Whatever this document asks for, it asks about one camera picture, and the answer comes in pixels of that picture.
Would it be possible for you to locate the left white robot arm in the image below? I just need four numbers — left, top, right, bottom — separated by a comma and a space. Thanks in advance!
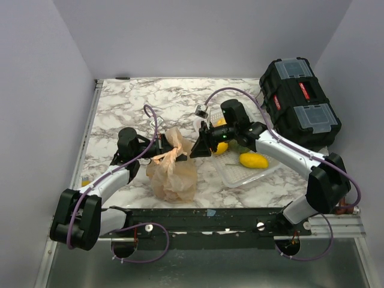
49, 127, 187, 251

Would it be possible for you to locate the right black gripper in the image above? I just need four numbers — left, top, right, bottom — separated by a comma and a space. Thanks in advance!
190, 121, 237, 158

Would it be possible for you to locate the yellow mango back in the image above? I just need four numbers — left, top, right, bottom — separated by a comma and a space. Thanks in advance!
239, 153, 269, 169

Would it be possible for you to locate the aluminium frame rail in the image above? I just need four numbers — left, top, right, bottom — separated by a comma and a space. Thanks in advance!
308, 214, 366, 239

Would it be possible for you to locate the white plastic basket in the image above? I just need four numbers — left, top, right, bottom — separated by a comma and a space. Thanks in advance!
193, 112, 284, 189

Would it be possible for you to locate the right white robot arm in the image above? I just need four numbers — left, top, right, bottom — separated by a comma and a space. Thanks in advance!
190, 100, 351, 235

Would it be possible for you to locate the green netted melon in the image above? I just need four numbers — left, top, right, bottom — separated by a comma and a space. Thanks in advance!
228, 140, 250, 154

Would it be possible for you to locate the black tool box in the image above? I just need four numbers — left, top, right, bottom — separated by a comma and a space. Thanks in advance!
257, 57, 341, 151

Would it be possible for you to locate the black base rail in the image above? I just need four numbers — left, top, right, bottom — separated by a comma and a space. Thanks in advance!
104, 208, 311, 250

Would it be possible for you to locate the orange banana-print plastic bag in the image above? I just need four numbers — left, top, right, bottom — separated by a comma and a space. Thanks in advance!
146, 127, 197, 203

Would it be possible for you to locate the brass pipe fitting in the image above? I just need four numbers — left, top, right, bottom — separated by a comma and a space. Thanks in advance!
334, 202, 361, 215

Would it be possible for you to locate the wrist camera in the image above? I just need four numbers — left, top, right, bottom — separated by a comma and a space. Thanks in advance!
194, 104, 211, 128
150, 116, 164, 129

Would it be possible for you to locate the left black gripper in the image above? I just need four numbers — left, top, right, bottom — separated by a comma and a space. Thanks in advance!
133, 133, 188, 163

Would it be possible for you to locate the small yellow grey object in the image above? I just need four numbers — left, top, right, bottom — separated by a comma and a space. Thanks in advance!
81, 177, 91, 187

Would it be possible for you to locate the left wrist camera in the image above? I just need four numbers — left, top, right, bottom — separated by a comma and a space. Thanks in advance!
150, 116, 164, 129

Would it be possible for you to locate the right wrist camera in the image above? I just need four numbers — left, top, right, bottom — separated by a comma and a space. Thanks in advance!
194, 104, 211, 128

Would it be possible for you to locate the yellow lemon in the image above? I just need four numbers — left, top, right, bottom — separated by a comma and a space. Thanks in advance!
214, 142, 229, 155

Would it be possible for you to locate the pale yellow round fruit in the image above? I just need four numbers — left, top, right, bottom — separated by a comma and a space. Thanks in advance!
217, 118, 226, 127

